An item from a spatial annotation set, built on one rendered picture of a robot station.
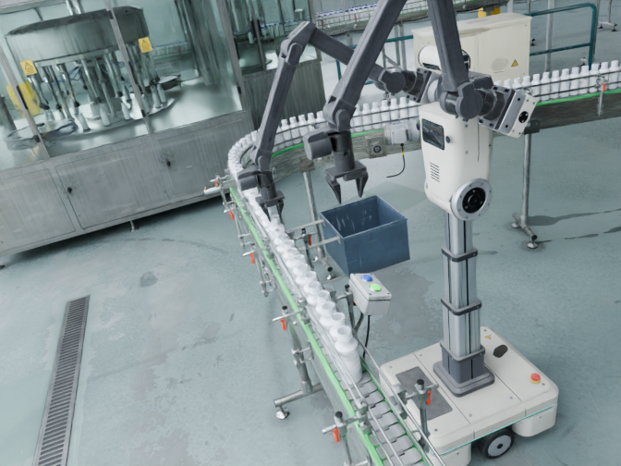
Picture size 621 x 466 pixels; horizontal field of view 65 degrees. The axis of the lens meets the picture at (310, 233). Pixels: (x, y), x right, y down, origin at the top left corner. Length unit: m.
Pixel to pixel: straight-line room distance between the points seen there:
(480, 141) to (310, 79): 5.44
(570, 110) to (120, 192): 3.80
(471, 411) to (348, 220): 1.03
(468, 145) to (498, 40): 4.12
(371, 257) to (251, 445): 1.11
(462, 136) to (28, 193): 4.12
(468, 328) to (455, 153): 0.81
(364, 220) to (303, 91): 4.68
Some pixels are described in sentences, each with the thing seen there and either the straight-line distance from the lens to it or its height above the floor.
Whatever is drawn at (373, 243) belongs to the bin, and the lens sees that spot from 2.21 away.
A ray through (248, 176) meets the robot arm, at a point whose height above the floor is 1.38.
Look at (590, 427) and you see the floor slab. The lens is 2.67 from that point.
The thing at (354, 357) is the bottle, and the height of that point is 1.09.
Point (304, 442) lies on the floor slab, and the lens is 2.59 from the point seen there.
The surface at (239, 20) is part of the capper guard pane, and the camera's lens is 6.76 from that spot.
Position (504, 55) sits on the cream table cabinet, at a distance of 5.83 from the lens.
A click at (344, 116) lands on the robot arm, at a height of 1.64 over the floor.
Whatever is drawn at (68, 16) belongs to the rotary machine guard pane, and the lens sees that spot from 4.77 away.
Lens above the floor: 1.99
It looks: 28 degrees down
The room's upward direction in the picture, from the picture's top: 11 degrees counter-clockwise
